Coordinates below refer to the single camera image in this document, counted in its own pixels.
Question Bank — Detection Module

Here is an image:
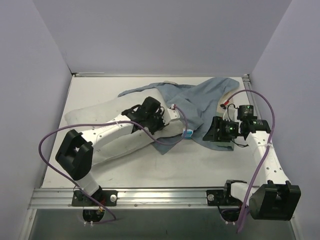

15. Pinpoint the aluminium front rail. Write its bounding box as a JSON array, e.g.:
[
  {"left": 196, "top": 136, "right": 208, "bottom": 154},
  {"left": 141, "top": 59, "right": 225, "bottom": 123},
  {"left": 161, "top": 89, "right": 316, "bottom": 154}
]
[{"left": 29, "top": 187, "right": 238, "bottom": 210}]

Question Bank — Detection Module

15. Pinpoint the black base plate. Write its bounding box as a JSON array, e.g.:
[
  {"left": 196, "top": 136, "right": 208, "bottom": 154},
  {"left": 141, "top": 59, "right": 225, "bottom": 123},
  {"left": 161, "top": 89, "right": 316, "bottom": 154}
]
[
  {"left": 206, "top": 179, "right": 247, "bottom": 207},
  {"left": 71, "top": 189, "right": 118, "bottom": 207}
]

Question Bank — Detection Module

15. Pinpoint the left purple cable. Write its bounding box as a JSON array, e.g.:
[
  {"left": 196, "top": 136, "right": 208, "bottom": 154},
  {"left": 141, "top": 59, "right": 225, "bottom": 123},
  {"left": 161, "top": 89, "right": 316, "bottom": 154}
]
[{"left": 39, "top": 104, "right": 187, "bottom": 225}]

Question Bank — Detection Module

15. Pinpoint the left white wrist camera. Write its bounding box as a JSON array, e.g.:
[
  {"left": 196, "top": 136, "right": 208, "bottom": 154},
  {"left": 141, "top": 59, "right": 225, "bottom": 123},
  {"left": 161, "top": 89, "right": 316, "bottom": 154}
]
[{"left": 163, "top": 104, "right": 180, "bottom": 124}]

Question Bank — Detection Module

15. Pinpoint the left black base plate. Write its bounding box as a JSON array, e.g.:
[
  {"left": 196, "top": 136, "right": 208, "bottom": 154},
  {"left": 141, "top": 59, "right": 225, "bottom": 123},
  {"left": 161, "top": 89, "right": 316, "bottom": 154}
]
[{"left": 71, "top": 189, "right": 118, "bottom": 207}]

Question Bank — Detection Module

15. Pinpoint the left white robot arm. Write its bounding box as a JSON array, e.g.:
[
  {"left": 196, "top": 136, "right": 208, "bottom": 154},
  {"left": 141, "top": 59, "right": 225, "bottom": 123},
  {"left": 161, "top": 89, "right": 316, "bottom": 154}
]
[{"left": 55, "top": 96, "right": 166, "bottom": 206}]

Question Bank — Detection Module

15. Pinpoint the white pillow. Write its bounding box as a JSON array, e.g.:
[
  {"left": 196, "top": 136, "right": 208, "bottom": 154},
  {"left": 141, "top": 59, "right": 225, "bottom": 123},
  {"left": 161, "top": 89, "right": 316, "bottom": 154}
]
[{"left": 64, "top": 80, "right": 193, "bottom": 168}]

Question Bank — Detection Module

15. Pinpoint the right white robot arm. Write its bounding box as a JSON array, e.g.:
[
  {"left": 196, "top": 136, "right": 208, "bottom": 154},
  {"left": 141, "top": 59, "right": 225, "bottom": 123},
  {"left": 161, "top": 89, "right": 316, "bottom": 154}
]
[{"left": 203, "top": 105, "right": 301, "bottom": 222}]

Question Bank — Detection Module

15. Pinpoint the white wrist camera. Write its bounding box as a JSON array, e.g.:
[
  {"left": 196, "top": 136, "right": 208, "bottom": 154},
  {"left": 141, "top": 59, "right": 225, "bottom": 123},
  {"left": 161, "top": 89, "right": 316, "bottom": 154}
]
[
  {"left": 163, "top": 104, "right": 180, "bottom": 124},
  {"left": 220, "top": 101, "right": 238, "bottom": 122}
]

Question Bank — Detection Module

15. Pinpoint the aluminium back rail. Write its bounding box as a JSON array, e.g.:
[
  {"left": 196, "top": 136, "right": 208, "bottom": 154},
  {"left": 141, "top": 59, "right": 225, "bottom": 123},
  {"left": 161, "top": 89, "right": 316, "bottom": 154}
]
[{"left": 73, "top": 72, "right": 105, "bottom": 78}]

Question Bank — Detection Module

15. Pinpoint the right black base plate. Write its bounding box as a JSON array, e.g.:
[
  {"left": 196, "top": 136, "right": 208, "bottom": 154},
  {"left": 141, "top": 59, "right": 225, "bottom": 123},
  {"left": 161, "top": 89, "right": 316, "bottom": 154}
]
[{"left": 206, "top": 179, "right": 247, "bottom": 207}]

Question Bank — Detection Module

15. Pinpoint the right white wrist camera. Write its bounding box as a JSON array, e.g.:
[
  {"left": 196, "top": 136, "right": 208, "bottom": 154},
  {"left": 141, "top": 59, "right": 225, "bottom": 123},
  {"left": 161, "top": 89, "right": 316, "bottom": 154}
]
[{"left": 220, "top": 101, "right": 238, "bottom": 122}]

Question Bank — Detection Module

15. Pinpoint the blue pillowcase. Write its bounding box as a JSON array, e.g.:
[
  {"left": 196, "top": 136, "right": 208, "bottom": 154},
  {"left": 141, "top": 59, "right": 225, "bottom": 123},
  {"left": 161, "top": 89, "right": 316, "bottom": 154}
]
[{"left": 118, "top": 77, "right": 240, "bottom": 151}]

